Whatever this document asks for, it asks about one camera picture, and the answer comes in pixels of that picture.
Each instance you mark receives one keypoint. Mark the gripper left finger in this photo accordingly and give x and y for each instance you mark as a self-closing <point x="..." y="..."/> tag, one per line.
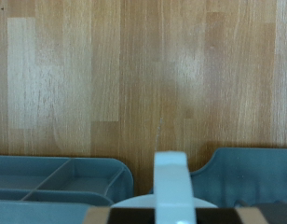
<point x="125" y="216"/>

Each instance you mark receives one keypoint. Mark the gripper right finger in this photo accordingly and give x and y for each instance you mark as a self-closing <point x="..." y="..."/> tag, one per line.
<point x="230" y="216"/>

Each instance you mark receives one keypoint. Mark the white mug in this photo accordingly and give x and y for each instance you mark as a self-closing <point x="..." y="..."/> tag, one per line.
<point x="173" y="186"/>

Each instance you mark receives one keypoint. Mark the grey plastic crate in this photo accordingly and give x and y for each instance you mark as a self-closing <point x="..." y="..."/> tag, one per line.
<point x="252" y="177"/>

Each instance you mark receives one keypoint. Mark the dark grey cutlery holder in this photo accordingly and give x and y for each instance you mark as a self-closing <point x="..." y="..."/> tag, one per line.
<point x="72" y="183"/>

